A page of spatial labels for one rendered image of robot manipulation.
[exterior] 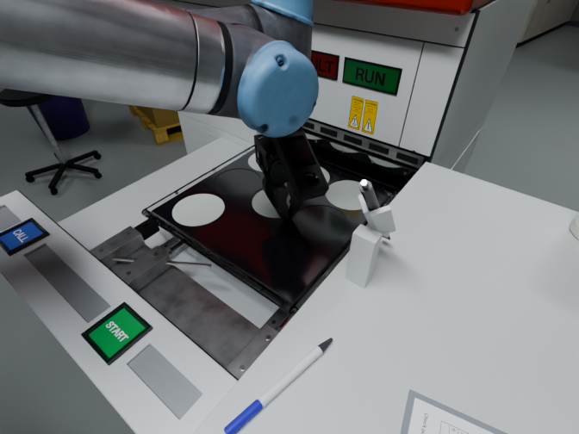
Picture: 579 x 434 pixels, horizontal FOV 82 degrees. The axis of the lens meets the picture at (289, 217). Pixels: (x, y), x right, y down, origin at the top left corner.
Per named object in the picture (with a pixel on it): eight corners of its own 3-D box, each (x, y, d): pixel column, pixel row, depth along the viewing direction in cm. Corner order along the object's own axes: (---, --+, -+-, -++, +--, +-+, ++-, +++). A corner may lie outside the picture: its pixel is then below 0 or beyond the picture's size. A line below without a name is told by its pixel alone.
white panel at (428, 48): (184, 117, 114) (153, -27, 88) (414, 211, 77) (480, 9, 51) (177, 120, 112) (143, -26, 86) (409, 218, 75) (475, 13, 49)
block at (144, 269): (161, 256, 59) (157, 244, 57) (173, 264, 57) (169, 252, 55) (120, 285, 54) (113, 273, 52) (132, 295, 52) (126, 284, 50)
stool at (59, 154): (93, 148, 260) (59, 70, 222) (115, 173, 234) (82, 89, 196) (21, 171, 236) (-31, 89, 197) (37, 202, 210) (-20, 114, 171)
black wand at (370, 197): (367, 190, 30) (374, 178, 30) (353, 185, 30) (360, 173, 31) (388, 243, 47) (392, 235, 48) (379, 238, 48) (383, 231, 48)
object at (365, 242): (361, 251, 48) (377, 174, 39) (387, 263, 46) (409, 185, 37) (339, 278, 44) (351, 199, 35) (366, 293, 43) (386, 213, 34)
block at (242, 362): (266, 333, 48) (265, 321, 46) (285, 347, 46) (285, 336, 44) (226, 379, 43) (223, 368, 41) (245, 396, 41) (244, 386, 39)
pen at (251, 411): (328, 333, 37) (221, 427, 30) (335, 339, 37) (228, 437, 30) (327, 337, 38) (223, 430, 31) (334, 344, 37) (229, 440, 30)
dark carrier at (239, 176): (266, 143, 86) (266, 141, 85) (391, 193, 70) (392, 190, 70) (152, 213, 65) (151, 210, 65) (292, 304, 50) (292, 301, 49)
